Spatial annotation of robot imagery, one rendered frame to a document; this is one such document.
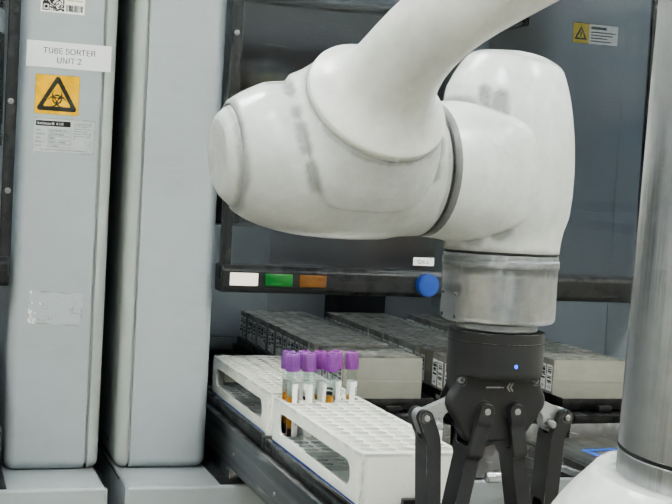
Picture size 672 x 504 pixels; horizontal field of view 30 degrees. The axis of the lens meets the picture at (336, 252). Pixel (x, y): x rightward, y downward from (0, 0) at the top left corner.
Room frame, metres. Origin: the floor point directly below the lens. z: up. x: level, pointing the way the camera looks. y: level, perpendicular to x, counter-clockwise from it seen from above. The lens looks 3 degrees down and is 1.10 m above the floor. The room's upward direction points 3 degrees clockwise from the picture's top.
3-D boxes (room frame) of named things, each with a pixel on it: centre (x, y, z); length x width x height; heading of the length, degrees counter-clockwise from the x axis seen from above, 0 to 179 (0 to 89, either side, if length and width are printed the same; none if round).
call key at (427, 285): (1.63, -0.12, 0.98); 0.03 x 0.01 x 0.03; 108
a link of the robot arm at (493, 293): (0.97, -0.13, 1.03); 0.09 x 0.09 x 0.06
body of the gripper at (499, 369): (0.97, -0.13, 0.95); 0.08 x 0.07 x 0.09; 108
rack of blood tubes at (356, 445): (1.26, -0.03, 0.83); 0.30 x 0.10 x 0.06; 19
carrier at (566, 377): (1.74, -0.36, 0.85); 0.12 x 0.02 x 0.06; 107
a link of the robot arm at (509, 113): (0.97, -0.12, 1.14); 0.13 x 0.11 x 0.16; 117
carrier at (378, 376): (1.64, -0.07, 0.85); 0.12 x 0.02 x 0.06; 109
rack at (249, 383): (1.56, 0.07, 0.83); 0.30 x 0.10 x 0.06; 18
